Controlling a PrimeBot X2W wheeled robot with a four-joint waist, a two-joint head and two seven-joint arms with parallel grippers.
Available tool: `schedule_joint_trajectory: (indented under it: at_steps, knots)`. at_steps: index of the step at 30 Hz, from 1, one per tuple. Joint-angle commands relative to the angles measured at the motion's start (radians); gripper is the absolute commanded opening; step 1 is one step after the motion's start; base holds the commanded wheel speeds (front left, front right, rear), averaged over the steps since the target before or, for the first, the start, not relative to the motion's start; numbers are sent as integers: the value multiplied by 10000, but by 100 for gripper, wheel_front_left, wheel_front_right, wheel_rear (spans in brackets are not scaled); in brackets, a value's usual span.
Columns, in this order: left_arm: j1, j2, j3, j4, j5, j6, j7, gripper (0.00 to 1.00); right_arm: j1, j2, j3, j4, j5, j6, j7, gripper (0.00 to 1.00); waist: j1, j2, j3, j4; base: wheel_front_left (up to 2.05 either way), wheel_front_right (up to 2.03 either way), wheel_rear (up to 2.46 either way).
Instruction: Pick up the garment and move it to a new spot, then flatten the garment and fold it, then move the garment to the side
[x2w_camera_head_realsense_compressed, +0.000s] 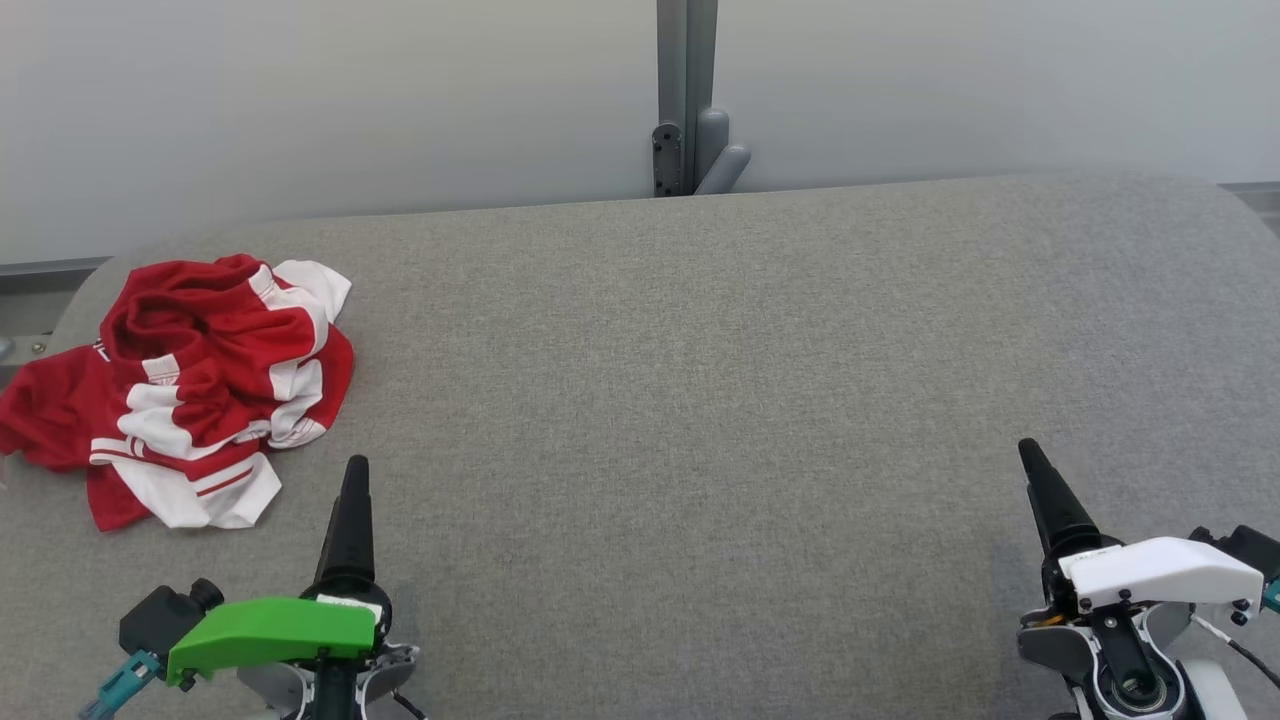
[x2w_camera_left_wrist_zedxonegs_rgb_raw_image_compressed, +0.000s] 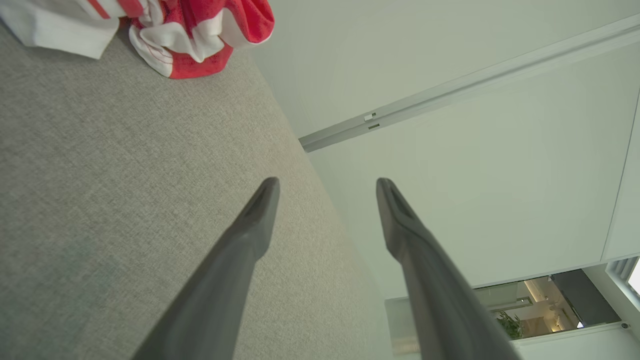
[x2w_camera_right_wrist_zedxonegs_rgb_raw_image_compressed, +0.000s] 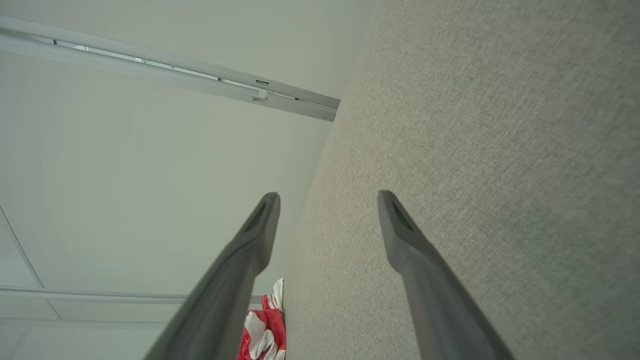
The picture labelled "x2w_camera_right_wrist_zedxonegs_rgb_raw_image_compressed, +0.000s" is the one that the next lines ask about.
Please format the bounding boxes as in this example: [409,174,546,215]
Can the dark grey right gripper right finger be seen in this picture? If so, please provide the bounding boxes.
[377,189,516,360]

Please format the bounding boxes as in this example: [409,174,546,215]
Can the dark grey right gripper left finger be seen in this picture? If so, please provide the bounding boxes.
[142,192,282,360]

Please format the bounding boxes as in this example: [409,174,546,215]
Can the red white jersey top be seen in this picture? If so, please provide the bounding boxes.
[237,278,287,360]

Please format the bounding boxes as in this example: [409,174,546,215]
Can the grey fabric sofa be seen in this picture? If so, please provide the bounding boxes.
[279,0,640,360]

